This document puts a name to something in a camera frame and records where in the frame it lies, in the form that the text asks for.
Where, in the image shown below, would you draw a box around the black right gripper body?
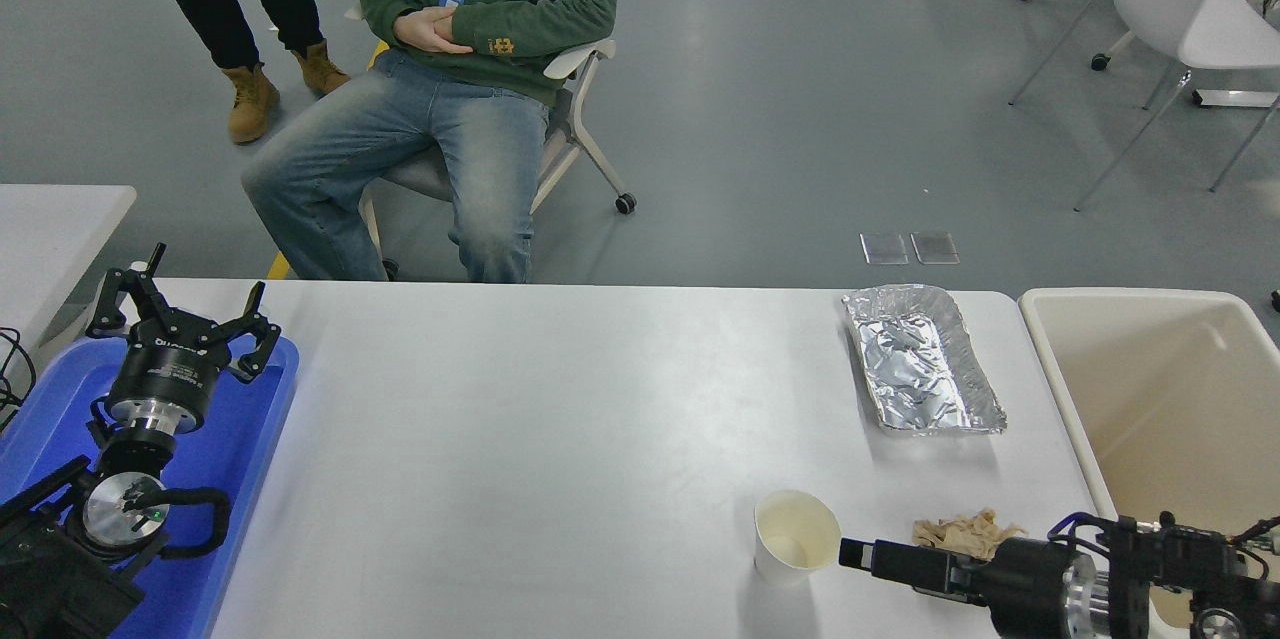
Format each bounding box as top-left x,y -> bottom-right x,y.
983,536 -> 1079,639

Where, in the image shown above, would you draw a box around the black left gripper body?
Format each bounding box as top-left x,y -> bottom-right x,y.
107,322 -> 234,423

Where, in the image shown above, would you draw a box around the tan paper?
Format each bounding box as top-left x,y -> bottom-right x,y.
912,507 -> 1029,562

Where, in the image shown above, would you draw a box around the white paper cup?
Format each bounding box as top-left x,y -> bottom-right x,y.
753,489 -> 843,588

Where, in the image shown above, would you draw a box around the silver foil tray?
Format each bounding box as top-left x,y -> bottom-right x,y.
842,284 -> 1009,437

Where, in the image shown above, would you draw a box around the person's right hand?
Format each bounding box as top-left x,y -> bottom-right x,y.
393,9 -> 475,56

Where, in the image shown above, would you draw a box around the person's left hand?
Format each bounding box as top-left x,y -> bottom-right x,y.
425,6 -> 473,41

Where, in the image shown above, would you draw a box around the blue plastic tray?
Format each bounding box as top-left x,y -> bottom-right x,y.
0,334 -> 301,639

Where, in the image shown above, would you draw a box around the white side table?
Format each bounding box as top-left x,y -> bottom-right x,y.
0,183 -> 139,365

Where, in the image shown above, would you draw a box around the large pale plastic bin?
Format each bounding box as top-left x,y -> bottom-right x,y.
1018,288 -> 1280,639

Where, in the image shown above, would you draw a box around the metal floor plate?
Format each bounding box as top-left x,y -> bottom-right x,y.
861,232 -> 911,266
911,231 -> 962,265

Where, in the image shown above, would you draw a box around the grey office chair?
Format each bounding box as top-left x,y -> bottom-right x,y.
343,3 -> 639,282

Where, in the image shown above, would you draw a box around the white table foot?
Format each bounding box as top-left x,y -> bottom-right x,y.
1192,87 -> 1280,109

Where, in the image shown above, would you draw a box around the black cables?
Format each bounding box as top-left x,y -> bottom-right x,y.
0,326 -> 39,432

